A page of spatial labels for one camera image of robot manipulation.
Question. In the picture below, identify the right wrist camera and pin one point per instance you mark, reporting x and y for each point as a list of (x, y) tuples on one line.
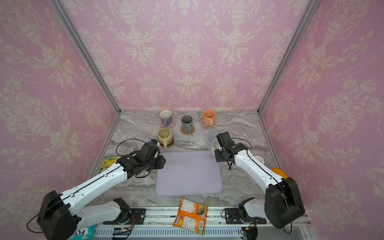
[(225, 141)]

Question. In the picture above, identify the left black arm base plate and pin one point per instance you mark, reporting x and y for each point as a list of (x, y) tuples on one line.
[(135, 216)]

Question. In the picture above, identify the cream yellow mug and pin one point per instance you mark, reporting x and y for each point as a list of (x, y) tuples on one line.
[(165, 136)]

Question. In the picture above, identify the mint Fox's candy bag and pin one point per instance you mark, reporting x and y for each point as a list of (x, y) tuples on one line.
[(83, 234)]

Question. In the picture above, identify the lavender plastic tray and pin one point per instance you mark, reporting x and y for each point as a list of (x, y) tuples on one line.
[(189, 173)]

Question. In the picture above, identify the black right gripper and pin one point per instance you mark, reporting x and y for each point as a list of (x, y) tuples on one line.
[(218, 158)]

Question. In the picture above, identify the woven rattan round coaster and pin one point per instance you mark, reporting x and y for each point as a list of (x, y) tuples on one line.
[(184, 133)]

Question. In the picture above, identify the grey green mug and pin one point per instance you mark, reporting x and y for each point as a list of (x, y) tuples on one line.
[(187, 124)]

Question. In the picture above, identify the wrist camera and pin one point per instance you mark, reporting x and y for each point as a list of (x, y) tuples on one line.
[(225, 141), (148, 152)]

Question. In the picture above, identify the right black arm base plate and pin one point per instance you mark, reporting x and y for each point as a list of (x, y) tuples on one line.
[(236, 216)]

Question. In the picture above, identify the orange snack packet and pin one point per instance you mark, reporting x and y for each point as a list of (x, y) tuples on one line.
[(191, 216)]

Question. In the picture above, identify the brown round wooden coaster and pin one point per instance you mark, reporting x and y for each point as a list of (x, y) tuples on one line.
[(168, 144)]

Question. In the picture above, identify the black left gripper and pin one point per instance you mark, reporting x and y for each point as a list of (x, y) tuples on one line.
[(161, 162)]

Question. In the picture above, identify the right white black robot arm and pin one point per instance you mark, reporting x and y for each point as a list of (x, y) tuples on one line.
[(283, 203)]

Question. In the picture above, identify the pink flower silicone coaster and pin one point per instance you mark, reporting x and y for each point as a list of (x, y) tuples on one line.
[(173, 125)]

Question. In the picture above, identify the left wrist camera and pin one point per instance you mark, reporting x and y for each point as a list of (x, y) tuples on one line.
[(148, 152)]

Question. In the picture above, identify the blue knitted round coaster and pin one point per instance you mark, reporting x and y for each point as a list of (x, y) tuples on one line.
[(209, 138)]

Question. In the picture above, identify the peach pink mug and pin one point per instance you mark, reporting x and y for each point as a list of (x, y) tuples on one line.
[(209, 117)]

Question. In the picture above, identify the bottle with orange lid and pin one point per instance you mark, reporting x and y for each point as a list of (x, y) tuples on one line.
[(280, 172)]

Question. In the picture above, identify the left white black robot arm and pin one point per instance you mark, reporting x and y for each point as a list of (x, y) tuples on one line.
[(61, 215)]

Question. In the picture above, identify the green Fox's candy bag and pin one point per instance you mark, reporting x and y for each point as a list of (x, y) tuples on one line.
[(108, 162)]

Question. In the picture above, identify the lavender mug white inside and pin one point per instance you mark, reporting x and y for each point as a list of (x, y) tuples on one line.
[(166, 117)]

